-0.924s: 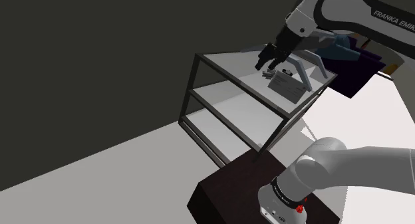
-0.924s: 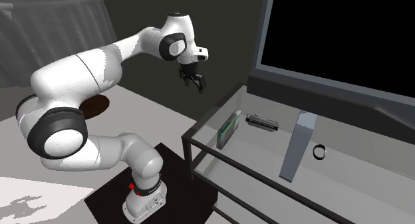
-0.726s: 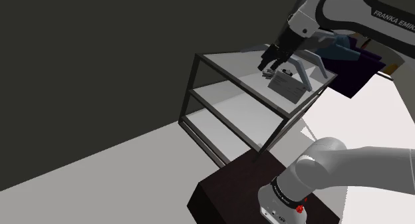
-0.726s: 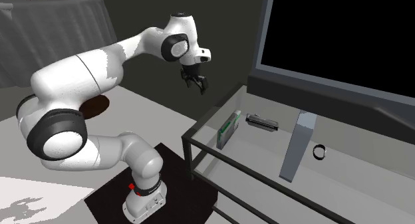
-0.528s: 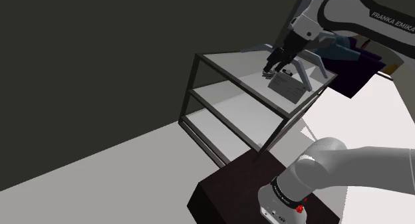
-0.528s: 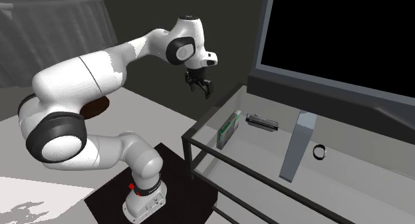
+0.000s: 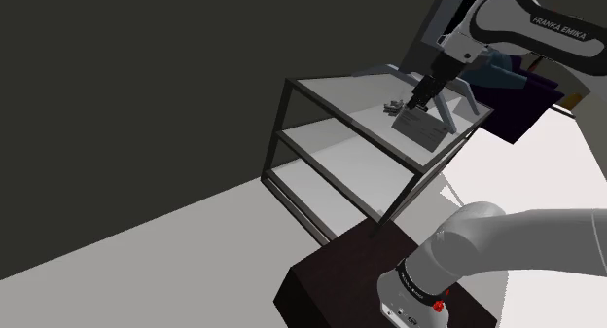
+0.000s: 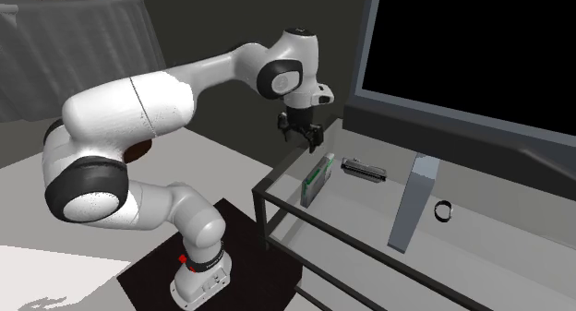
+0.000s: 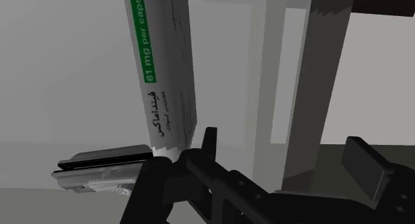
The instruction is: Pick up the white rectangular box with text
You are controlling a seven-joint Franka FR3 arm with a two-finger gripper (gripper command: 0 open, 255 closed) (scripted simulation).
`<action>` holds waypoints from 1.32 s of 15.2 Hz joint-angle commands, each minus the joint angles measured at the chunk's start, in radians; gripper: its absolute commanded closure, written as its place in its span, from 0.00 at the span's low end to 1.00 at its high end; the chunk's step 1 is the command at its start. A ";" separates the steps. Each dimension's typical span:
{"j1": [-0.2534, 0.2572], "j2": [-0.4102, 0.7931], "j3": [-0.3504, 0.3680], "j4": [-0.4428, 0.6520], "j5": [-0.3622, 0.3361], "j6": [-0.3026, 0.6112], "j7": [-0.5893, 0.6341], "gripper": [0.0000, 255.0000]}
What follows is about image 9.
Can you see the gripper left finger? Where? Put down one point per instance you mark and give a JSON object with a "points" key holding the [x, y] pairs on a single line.
{"points": [[220, 181]]}

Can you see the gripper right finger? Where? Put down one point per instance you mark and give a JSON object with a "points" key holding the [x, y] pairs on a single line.
{"points": [[366, 166]]}

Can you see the grey and black flat device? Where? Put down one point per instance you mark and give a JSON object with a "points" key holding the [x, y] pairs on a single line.
{"points": [[97, 171]]}

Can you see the white medicine box green stripe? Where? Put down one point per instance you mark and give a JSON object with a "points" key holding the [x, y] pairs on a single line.
{"points": [[162, 54]]}

